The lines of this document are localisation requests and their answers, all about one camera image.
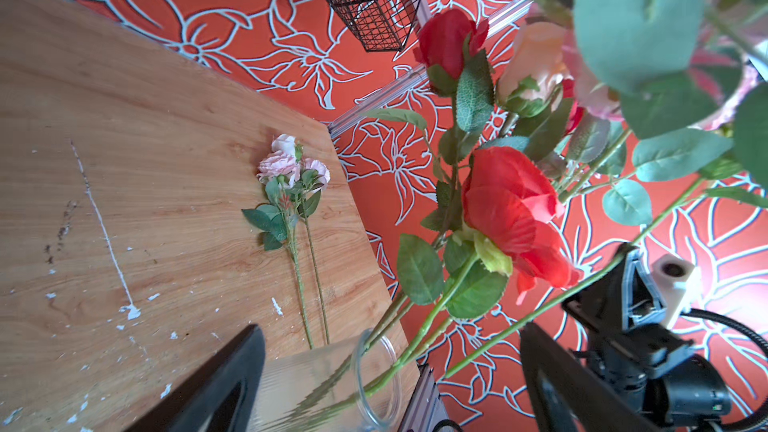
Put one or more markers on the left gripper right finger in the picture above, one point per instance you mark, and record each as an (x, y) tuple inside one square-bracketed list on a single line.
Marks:
[(565, 396)]

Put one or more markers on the white pink rose stem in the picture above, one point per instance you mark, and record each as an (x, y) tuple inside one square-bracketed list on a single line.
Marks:
[(531, 82)]

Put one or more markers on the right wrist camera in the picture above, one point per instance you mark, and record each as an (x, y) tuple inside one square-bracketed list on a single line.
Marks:
[(680, 284)]

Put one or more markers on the pink peony spray stem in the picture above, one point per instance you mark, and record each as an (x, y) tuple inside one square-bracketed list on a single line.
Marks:
[(645, 63)]

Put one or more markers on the clear glass vase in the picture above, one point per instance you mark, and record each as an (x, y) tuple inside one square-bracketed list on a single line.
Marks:
[(345, 386)]

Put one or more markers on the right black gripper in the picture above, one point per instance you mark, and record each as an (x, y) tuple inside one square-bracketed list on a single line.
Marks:
[(653, 370)]

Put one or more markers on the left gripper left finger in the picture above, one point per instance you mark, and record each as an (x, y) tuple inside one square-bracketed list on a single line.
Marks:
[(220, 395)]

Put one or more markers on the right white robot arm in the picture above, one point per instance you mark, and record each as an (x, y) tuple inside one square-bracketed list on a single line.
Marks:
[(722, 402)]

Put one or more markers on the red rose stem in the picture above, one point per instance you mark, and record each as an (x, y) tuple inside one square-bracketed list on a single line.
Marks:
[(450, 42), (536, 257)]

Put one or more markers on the small pink flower bunch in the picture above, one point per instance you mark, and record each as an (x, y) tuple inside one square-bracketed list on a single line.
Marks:
[(293, 184)]

